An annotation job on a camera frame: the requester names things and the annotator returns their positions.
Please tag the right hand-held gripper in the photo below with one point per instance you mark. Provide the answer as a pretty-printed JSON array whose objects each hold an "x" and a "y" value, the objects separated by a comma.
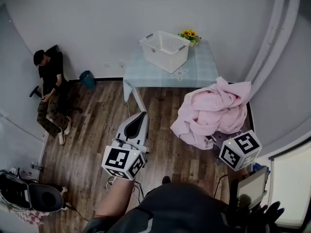
[{"x": 240, "y": 152}]

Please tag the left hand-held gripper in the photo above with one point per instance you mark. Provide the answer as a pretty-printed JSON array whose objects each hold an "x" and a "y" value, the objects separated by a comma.
[{"x": 119, "y": 161}]

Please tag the pink clothes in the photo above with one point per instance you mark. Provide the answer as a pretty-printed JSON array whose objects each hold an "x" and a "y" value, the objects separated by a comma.
[{"x": 213, "y": 110}]

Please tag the white plastic laundry basket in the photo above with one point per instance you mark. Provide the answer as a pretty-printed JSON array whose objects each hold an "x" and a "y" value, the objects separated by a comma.
[{"x": 167, "y": 59}]

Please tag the person's right forearm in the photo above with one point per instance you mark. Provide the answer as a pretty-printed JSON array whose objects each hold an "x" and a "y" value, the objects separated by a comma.
[{"x": 239, "y": 176}]

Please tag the person's left forearm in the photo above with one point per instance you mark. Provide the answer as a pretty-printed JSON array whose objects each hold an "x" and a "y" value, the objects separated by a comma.
[{"x": 114, "y": 200}]

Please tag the blue cloth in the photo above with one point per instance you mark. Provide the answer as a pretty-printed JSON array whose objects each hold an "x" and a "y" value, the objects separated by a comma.
[{"x": 257, "y": 166}]

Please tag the black monitor screen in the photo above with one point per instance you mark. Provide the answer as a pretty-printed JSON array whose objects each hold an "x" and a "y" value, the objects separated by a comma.
[{"x": 250, "y": 188}]

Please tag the person's left shoe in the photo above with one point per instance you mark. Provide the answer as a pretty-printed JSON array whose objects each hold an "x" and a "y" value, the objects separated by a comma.
[{"x": 166, "y": 179}]

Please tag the white table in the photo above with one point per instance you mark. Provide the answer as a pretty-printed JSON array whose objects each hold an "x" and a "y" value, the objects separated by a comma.
[{"x": 140, "y": 101}]

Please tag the person's grey shirt torso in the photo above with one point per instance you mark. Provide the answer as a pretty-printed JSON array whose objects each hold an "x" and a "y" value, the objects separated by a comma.
[{"x": 179, "y": 210}]

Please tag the teal waste bin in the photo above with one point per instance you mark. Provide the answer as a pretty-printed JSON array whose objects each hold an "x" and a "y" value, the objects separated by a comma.
[{"x": 88, "y": 80}]

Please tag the light blue tablecloth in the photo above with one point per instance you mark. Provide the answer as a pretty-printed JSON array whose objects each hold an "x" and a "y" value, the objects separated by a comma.
[{"x": 150, "y": 74}]

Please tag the white curtain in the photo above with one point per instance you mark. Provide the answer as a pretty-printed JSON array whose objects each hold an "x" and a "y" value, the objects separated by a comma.
[{"x": 274, "y": 45}]

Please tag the potted sunflowers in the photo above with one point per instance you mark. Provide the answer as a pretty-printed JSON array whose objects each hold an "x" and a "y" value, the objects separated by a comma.
[{"x": 190, "y": 35}]

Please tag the black monitor mount rig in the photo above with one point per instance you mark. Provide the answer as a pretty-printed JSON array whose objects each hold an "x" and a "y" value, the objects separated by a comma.
[{"x": 272, "y": 212}]

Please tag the white wall socket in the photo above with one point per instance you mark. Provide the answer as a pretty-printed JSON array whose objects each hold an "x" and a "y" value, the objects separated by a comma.
[{"x": 121, "y": 65}]

